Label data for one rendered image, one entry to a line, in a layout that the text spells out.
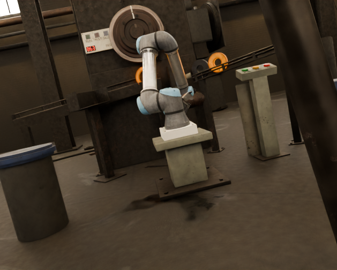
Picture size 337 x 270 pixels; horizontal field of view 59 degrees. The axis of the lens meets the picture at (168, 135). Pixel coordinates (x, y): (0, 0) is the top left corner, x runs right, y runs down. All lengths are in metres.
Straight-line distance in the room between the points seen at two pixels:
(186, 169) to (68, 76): 7.48
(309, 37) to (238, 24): 9.28
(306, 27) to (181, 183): 1.58
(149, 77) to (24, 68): 7.62
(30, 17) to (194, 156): 4.38
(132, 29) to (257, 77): 1.12
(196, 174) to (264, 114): 0.64
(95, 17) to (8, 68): 6.73
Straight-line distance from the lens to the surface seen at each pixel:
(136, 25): 2.62
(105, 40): 2.83
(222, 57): 2.47
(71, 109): 2.42
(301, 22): 0.21
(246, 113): 2.18
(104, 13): 2.91
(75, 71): 8.94
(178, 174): 1.73
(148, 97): 1.77
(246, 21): 9.59
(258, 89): 2.05
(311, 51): 0.21
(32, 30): 5.56
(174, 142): 1.63
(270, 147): 2.11
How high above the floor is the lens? 0.54
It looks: 7 degrees down
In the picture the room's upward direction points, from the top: 12 degrees counter-clockwise
